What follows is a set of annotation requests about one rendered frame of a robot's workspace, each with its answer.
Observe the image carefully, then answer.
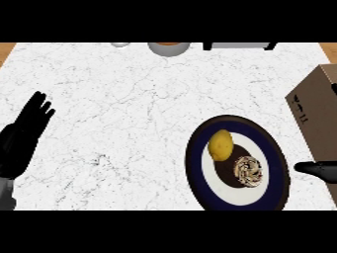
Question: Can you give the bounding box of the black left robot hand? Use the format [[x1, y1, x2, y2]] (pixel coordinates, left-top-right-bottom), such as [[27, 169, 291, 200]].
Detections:
[[0, 91, 56, 182]]

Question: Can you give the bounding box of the brown cardboard box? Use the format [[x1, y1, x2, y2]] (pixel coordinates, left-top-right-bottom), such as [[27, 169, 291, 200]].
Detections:
[[284, 62, 337, 211]]

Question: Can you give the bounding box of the swirled frosting chocolate cupcake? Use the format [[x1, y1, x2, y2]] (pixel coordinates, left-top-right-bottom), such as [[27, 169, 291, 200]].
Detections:
[[214, 144, 266, 189]]

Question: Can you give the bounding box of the blue rimmed white plate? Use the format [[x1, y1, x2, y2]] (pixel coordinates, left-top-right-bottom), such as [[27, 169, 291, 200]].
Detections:
[[183, 114, 291, 211]]

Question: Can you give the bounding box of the yellow lemon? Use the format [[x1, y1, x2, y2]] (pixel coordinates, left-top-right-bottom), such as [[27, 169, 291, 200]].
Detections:
[[207, 128, 235, 162]]

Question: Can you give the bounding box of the grey pot with soil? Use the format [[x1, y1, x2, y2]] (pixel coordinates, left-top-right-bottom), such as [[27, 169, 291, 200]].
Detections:
[[146, 42, 192, 58]]

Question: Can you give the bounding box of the grey appliance with black legs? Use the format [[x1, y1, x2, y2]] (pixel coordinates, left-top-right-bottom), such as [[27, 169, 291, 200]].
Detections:
[[203, 42, 280, 51]]

